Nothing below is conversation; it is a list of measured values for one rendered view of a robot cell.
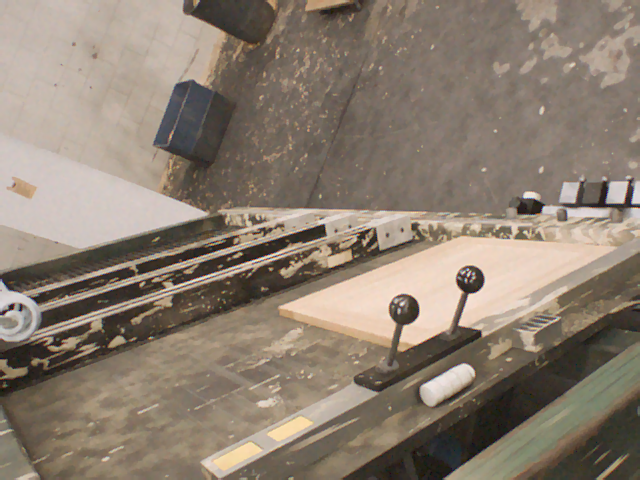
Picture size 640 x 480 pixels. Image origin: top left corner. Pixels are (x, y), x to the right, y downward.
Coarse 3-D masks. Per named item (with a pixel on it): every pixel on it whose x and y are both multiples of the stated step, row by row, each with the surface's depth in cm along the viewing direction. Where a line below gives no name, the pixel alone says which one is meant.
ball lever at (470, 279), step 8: (464, 272) 78; (472, 272) 78; (480, 272) 78; (456, 280) 79; (464, 280) 78; (472, 280) 78; (480, 280) 78; (464, 288) 78; (472, 288) 78; (480, 288) 79; (464, 296) 81; (464, 304) 82; (456, 312) 83; (456, 320) 83; (456, 328) 84; (440, 336) 85; (448, 336) 84; (456, 336) 85
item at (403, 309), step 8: (400, 296) 72; (408, 296) 72; (392, 304) 72; (400, 304) 71; (408, 304) 71; (416, 304) 72; (392, 312) 72; (400, 312) 71; (408, 312) 71; (416, 312) 72; (400, 320) 72; (408, 320) 72; (400, 328) 74; (392, 336) 76; (392, 344) 76; (392, 352) 76; (392, 360) 77; (376, 368) 79; (384, 368) 78; (392, 368) 78
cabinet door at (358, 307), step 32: (416, 256) 145; (448, 256) 141; (480, 256) 136; (512, 256) 131; (544, 256) 127; (576, 256) 123; (352, 288) 129; (384, 288) 126; (416, 288) 122; (448, 288) 118; (512, 288) 111; (320, 320) 113; (352, 320) 109; (384, 320) 106; (416, 320) 104; (448, 320) 101
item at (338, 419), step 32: (608, 256) 111; (544, 288) 101; (576, 288) 99; (608, 288) 105; (480, 320) 92; (512, 320) 90; (480, 352) 86; (416, 384) 79; (320, 416) 72; (352, 416) 73; (384, 416) 76; (288, 448) 67; (320, 448) 70
